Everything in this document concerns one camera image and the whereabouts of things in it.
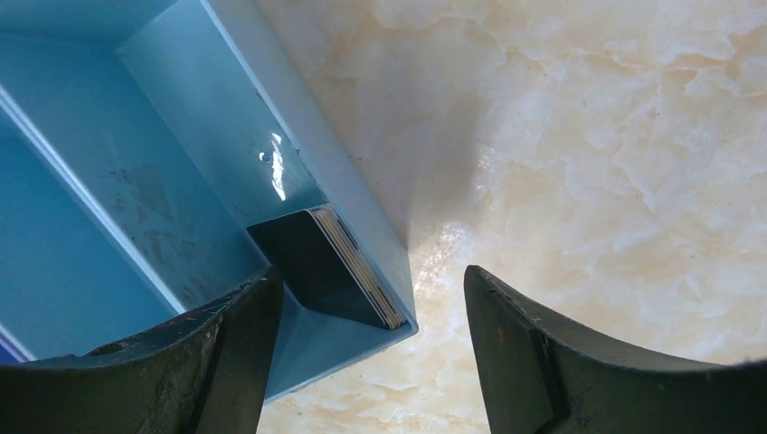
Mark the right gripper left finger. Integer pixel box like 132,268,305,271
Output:
1,267,284,433

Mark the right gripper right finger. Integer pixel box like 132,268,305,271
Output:
464,265,766,433

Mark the black credit card stack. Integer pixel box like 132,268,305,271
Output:
248,203,406,330

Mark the blue three-compartment box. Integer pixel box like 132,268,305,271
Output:
1,1,418,400

